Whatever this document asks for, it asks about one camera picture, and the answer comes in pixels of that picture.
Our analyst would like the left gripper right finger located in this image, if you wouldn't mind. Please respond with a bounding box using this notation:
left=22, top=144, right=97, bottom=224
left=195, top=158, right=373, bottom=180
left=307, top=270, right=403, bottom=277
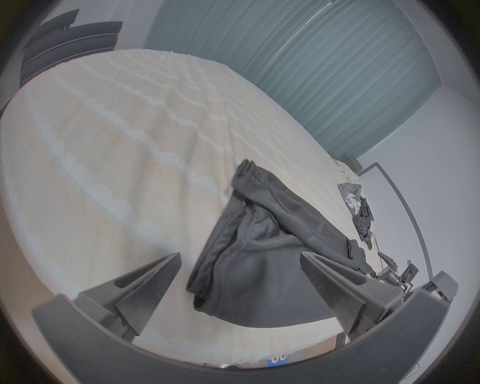
left=299, top=251, right=405, bottom=334

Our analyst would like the grey bedside table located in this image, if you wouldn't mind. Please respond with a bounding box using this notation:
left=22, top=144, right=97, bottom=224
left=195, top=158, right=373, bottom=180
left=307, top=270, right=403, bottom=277
left=329, top=152, right=363, bottom=170

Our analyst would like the white printed pillow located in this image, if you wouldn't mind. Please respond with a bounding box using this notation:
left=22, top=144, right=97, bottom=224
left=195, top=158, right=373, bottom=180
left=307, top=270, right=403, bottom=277
left=333, top=159, right=363, bottom=185

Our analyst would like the bed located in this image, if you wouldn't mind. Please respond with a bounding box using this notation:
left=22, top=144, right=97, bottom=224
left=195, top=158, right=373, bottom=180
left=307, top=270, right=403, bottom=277
left=0, top=49, right=433, bottom=367

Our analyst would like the pile of clothes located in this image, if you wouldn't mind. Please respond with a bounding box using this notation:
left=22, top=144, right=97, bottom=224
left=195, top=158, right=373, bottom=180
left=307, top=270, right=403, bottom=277
left=337, top=182, right=377, bottom=251

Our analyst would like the blue-green curtain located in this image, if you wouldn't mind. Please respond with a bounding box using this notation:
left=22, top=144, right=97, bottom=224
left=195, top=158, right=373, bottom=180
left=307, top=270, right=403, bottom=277
left=144, top=0, right=334, bottom=84
left=254, top=0, right=445, bottom=161

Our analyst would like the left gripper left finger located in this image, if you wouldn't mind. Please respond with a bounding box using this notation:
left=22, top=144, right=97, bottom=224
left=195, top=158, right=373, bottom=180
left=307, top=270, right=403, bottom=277
left=77, top=252, right=183, bottom=343

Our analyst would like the black T-shirt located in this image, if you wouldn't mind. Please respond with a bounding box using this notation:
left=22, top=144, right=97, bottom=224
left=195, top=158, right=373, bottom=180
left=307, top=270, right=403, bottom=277
left=186, top=159, right=376, bottom=329

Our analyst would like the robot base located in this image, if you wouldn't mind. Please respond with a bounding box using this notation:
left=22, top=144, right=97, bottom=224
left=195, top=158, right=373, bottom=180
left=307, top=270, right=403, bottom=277
left=202, top=349, right=313, bottom=372

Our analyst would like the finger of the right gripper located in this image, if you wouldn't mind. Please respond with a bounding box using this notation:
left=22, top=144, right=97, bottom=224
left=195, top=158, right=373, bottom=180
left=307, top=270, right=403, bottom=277
left=377, top=252, right=399, bottom=271

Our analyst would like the dark grey chest of drawers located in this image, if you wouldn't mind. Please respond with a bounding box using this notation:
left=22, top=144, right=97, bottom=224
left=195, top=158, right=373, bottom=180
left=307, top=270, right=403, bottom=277
left=19, top=20, right=124, bottom=85

